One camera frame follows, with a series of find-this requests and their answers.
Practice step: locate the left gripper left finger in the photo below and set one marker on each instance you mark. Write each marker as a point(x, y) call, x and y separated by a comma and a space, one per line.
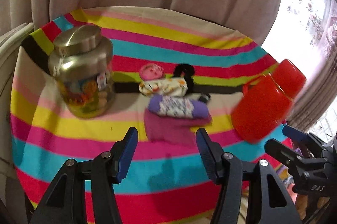
point(64, 199)

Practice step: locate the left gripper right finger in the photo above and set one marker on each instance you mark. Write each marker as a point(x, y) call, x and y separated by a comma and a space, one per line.
point(269, 201)

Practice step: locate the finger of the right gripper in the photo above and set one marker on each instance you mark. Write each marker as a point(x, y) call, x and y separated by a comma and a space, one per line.
point(295, 135)

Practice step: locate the magenta knitted glove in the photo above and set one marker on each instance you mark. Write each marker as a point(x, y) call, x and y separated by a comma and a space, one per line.
point(175, 131)

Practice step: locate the purple white knitted sock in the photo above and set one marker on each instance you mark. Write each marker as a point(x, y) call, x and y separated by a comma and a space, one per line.
point(178, 107)

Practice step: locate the fruit print cloth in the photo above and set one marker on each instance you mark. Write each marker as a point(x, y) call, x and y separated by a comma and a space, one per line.
point(176, 87)

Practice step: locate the person's hand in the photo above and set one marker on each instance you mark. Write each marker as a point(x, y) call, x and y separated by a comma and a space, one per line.
point(301, 204)

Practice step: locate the red thermos bottle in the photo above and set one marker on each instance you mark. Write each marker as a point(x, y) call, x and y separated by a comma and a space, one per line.
point(266, 102)

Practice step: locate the white lace curtain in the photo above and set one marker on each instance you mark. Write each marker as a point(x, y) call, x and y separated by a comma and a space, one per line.
point(305, 33)

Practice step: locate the striped colourful blanket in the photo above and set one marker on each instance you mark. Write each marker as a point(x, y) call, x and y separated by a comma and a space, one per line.
point(165, 183)

